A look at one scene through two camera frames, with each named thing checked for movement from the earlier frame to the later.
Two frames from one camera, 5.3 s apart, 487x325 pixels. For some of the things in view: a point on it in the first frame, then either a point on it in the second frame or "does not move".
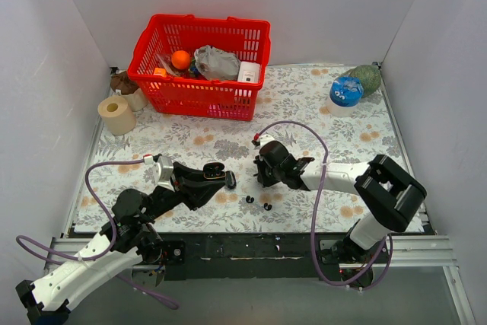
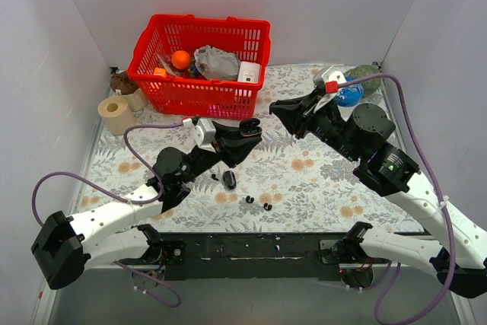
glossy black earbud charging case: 213,170 -> 249,127
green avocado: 370,77 does not move
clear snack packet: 166,62 does not move
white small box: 249,72 does not move
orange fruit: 180,59 does not move
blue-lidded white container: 345,95 does not move
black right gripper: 264,172 -> 309,116
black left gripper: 182,191 -> 221,142
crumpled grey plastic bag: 217,65 does not move
